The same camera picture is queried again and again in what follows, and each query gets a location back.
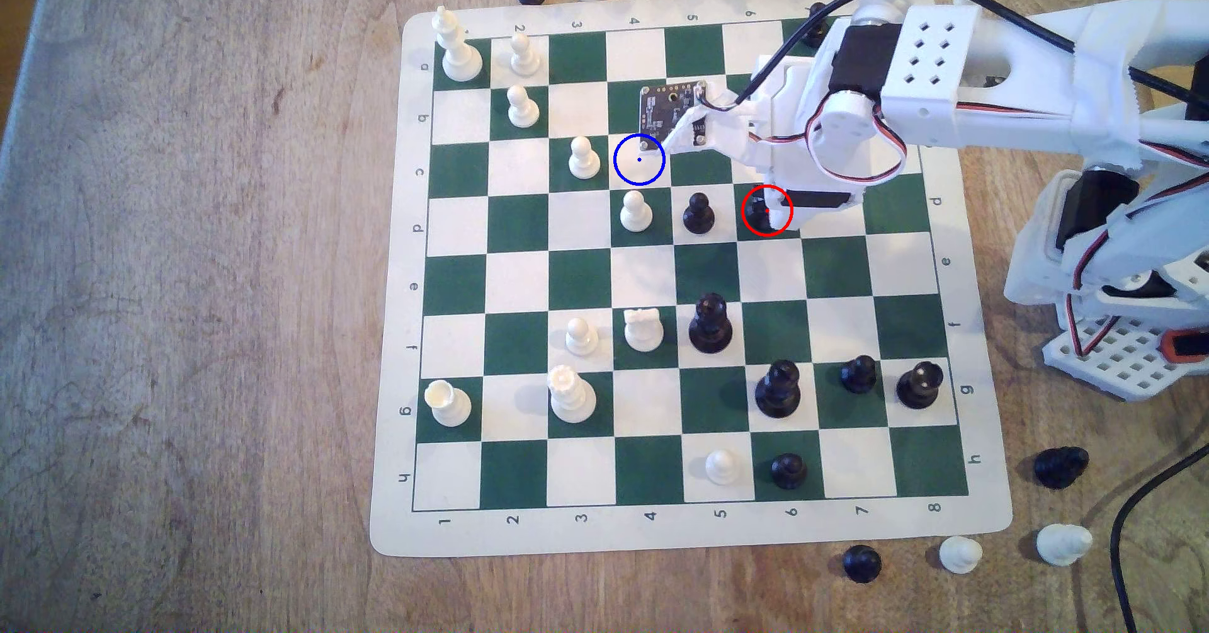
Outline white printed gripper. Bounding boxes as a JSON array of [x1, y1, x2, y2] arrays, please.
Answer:
[[744, 55, 868, 236]]

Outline white grid robot base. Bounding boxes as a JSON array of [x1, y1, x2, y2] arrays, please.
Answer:
[[1043, 316, 1209, 402]]

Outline green white chess mat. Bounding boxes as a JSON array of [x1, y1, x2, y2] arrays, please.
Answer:
[[368, 0, 1014, 559]]

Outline white rook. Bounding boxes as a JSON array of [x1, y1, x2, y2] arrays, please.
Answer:
[[624, 307, 664, 353]]

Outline black rook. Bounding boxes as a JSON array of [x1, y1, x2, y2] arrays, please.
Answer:
[[895, 361, 945, 410]]

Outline white queen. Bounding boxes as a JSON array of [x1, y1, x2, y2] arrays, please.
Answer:
[[548, 365, 598, 425]]

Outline white king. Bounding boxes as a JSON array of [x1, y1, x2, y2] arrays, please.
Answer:
[[431, 6, 485, 83]]

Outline black knight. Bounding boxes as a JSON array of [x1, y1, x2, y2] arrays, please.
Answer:
[[1033, 447, 1090, 491]]

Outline white bishop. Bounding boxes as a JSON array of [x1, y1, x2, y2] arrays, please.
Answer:
[[424, 380, 472, 428]]

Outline orange clamp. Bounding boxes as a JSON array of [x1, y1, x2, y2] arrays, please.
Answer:
[[1160, 328, 1209, 366]]

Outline white knight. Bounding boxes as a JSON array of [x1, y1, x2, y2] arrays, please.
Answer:
[[1036, 523, 1094, 568]]

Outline white taped camera mount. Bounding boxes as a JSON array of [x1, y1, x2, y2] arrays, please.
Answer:
[[661, 85, 759, 171]]

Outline red white black servo wires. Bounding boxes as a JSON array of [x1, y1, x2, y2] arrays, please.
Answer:
[[805, 85, 1209, 187]]

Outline camera circuit board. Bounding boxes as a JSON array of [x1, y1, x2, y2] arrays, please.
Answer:
[[640, 83, 712, 151]]

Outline black camera cable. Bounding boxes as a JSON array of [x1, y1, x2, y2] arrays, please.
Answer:
[[751, 0, 1209, 110]]

